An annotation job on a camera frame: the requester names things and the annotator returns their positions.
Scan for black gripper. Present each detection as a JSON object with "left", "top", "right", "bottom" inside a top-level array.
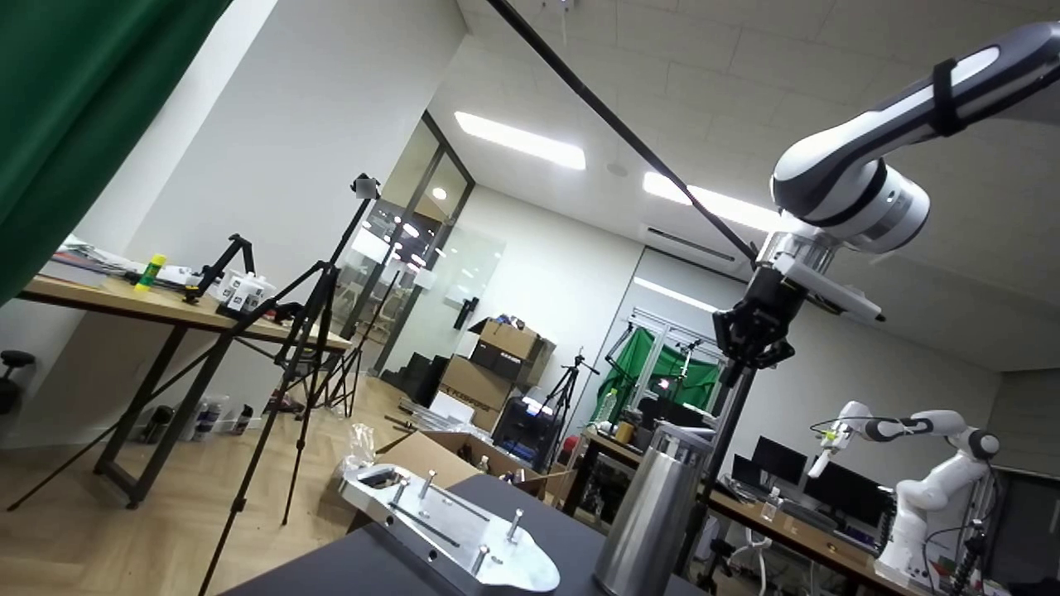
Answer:
[{"left": 714, "top": 266, "right": 806, "bottom": 366}]

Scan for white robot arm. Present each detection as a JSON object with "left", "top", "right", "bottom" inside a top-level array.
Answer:
[{"left": 714, "top": 19, "right": 1060, "bottom": 373}]

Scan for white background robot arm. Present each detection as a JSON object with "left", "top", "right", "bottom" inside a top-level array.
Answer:
[{"left": 808, "top": 399, "right": 1001, "bottom": 586}]

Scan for silver metal flask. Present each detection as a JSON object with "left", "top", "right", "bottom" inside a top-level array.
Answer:
[{"left": 594, "top": 425, "right": 714, "bottom": 596}]

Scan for green cloth backdrop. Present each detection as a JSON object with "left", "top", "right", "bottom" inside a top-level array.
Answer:
[{"left": 594, "top": 324, "right": 718, "bottom": 416}]

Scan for black computer monitors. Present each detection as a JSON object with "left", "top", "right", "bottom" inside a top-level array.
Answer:
[{"left": 753, "top": 436, "right": 885, "bottom": 524}]

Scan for cardboard boxes stack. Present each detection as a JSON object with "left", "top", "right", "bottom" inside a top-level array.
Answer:
[{"left": 440, "top": 318, "right": 552, "bottom": 429}]

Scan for white mounting plate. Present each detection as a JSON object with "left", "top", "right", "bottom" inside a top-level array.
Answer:
[{"left": 339, "top": 463, "right": 560, "bottom": 591}]

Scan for black diagonal pole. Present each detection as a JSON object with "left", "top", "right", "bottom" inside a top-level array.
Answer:
[{"left": 488, "top": 0, "right": 758, "bottom": 260}]

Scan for wooden work table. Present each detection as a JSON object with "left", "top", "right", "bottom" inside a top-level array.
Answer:
[{"left": 22, "top": 274, "right": 349, "bottom": 511}]

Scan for green curtain foreground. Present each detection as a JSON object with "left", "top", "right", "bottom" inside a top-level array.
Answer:
[{"left": 0, "top": 0, "right": 231, "bottom": 303}]

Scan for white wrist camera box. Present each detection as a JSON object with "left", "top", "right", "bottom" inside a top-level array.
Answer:
[{"left": 758, "top": 229, "right": 885, "bottom": 320}]

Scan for black camera tripod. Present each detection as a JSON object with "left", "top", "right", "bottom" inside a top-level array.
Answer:
[{"left": 11, "top": 175, "right": 381, "bottom": 591}]

